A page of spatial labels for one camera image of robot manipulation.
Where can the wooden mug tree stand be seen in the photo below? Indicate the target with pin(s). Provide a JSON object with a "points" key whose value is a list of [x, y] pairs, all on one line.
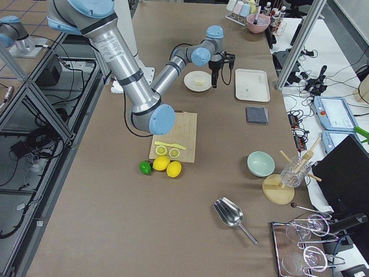
{"points": [[279, 193]]}

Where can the blue teach pendant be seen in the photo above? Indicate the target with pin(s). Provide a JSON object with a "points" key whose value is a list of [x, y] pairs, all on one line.
{"points": [[334, 114], [331, 138]]}

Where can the lemon half slice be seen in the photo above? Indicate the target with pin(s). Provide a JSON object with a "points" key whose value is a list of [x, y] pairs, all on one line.
{"points": [[161, 150], [174, 152]]}

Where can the grey folded cloth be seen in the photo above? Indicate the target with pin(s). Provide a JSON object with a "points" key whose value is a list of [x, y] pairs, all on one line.
{"points": [[257, 115]]}

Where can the blue cup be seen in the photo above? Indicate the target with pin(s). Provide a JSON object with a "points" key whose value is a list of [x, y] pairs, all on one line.
{"points": [[245, 11]]}

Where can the steel muddler tool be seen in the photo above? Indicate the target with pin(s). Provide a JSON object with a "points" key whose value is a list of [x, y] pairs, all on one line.
{"points": [[255, 22]]}

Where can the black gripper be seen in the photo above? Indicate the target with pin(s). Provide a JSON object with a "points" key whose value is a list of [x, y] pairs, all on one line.
{"points": [[215, 66]]}

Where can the bamboo cutting board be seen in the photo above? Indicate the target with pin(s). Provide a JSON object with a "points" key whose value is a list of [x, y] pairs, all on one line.
{"points": [[184, 133]]}

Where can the black monitor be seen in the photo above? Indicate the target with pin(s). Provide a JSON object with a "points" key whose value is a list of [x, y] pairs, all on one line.
{"points": [[344, 174]]}

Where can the black tray with glasses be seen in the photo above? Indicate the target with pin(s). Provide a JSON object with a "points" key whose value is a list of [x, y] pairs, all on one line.
{"points": [[301, 258]]}

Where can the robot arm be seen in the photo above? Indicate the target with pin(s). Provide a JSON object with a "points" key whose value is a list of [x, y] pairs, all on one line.
{"points": [[108, 25]]}

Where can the aluminium frame post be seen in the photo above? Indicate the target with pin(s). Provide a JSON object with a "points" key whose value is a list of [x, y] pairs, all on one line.
{"points": [[305, 31]]}

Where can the yellow plastic knife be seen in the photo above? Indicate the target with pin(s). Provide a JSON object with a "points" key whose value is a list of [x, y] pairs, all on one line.
{"points": [[173, 145]]}

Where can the white cup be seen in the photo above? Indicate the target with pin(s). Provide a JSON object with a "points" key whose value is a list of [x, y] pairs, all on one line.
{"points": [[231, 4]]}

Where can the metal scoop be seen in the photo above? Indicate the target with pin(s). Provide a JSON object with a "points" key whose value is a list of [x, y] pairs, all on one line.
{"points": [[232, 216]]}

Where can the mint green bowl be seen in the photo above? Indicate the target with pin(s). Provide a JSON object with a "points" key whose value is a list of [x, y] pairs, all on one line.
{"points": [[260, 164]]}

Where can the cream rabbit tray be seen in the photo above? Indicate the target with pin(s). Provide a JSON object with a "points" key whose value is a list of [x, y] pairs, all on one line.
{"points": [[251, 85]]}

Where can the pink cup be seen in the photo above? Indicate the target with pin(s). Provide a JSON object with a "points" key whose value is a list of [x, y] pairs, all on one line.
{"points": [[238, 7]]}

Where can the green lime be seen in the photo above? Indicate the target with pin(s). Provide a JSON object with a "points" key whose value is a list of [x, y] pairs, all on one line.
{"points": [[145, 167]]}

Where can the beige round plate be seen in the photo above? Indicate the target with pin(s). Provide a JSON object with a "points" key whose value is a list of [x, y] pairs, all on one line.
{"points": [[198, 75]]}

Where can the clear glass cup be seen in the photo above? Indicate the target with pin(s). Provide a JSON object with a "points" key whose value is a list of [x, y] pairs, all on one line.
{"points": [[294, 172]]}

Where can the yellow cup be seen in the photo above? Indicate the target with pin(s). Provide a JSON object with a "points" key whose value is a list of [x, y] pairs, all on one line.
{"points": [[253, 7]]}

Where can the white cup rack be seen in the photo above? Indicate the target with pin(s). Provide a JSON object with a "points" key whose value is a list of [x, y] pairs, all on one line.
{"points": [[236, 18]]}

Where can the pink bowl with ice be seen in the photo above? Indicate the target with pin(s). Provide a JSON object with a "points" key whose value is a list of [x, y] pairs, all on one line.
{"points": [[261, 25]]}

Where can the whole yellow lemon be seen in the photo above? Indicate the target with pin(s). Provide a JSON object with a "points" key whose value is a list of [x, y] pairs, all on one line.
{"points": [[174, 169], [161, 163]]}

